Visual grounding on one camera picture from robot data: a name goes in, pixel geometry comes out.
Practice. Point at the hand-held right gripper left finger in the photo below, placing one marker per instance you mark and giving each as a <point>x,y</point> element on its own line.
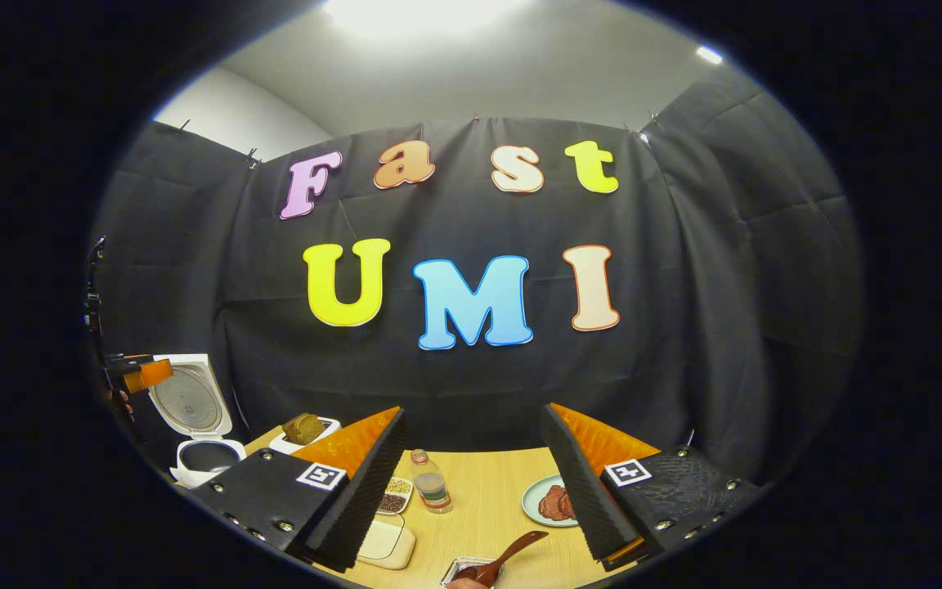
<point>361,499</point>

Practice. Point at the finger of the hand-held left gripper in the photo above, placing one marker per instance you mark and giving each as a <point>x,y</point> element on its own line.
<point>148,375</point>

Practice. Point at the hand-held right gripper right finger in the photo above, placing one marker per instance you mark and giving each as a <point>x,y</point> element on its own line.
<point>581,499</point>

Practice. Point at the white rice cooker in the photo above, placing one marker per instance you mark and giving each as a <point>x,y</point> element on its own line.
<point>189,401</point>

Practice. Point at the glass tray of rice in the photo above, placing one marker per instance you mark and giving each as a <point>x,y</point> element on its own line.
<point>385,544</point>

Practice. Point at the brown wooden spoon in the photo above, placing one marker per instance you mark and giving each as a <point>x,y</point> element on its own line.
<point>512,552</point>

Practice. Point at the clear chopstick holder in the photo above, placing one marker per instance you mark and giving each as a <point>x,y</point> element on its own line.
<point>450,577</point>

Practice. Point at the red meat slice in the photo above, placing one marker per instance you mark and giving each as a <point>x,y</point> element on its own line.
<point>551,503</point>
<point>569,505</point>

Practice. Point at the white divided grain dish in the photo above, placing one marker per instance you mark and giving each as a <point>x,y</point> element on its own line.
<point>396,495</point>

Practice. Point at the pale green plate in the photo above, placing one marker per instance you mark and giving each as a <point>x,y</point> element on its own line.
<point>530,501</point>

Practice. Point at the clear plastic bottle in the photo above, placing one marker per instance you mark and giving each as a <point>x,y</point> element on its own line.
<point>432,487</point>

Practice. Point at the brown bread slice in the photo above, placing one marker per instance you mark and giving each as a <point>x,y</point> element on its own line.
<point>303,429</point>

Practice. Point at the white toaster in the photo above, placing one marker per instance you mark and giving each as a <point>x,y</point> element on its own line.
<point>283,446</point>

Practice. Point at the black backdrop cloth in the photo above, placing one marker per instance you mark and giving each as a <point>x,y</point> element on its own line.
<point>684,286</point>

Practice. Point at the large ceiling light panel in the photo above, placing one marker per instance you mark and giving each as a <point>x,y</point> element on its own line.
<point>422,12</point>

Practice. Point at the small ceiling light strip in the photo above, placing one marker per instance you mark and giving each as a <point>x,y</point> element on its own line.
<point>708,55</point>

